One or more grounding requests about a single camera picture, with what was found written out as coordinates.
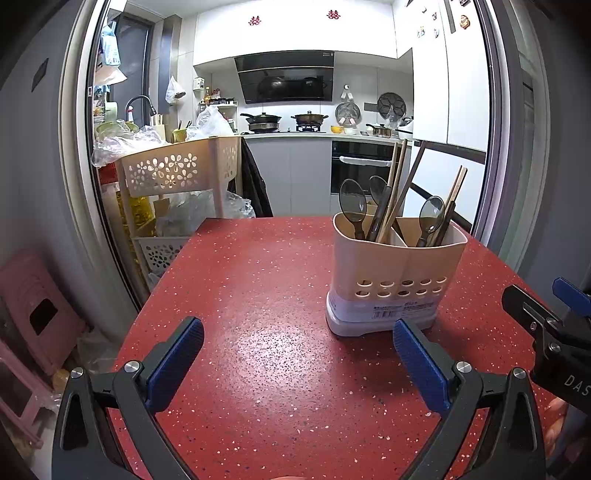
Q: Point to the white plastic bag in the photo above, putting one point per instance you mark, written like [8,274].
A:
[210,122]

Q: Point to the grey base kitchen cabinets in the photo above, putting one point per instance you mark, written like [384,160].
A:
[295,175]

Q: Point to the yellow-green cutlery cup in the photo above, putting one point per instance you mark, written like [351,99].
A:
[181,136]

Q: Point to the white refrigerator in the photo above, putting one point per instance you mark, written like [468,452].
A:
[461,92]

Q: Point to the clear plastic bag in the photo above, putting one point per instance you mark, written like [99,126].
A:
[194,212]

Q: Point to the green basin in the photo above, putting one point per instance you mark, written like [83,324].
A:
[108,129]

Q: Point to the black range hood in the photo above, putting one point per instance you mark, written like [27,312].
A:
[281,69]

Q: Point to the yellow oil bottle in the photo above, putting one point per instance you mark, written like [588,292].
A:
[138,212]

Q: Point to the black jacket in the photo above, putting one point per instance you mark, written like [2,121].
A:
[256,189]

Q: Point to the white spice rack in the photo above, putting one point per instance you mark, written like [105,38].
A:
[226,101]

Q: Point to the grey sliding door frame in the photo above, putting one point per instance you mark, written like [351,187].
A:
[78,138]

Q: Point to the black wok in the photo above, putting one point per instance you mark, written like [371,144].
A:
[263,122]

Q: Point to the red paper decal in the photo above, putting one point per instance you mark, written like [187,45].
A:
[332,14]
[254,21]

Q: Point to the dark wall panel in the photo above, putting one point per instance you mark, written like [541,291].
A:
[42,70]

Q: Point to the hanging blue white bags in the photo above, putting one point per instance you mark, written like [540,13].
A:
[111,50]

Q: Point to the black kitchen faucet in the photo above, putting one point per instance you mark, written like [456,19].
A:
[138,98]

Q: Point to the black built-in oven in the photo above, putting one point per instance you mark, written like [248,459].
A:
[355,175]

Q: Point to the pink plastic stool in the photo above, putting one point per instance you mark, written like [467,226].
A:
[27,281]
[32,406]

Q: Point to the beige plastic utensil holder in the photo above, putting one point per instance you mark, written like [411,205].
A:
[392,263]

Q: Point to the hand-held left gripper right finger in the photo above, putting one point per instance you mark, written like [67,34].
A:
[420,364]

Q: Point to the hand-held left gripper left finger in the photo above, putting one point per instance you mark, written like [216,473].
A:
[178,364]

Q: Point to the cooking pot with lid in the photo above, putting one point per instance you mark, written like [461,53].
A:
[309,118]

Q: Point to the beige floral storage cart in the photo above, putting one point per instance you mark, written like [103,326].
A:
[157,170]

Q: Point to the hanging round steamer rack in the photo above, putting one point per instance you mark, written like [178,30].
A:
[347,113]

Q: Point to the hanging round divided plate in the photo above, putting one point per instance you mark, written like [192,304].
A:
[391,104]

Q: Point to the white upper kitchen cabinets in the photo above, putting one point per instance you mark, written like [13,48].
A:
[295,32]

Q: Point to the hanging plastic bag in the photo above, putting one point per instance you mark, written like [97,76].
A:
[174,92]

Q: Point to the gas stove burner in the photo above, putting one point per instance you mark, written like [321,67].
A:
[308,128]

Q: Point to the steel saucepan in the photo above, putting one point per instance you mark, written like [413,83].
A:
[381,131]

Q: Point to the crumpled clear plastic bags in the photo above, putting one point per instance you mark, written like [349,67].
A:
[138,143]

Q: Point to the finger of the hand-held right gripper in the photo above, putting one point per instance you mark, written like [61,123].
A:
[521,304]
[570,295]

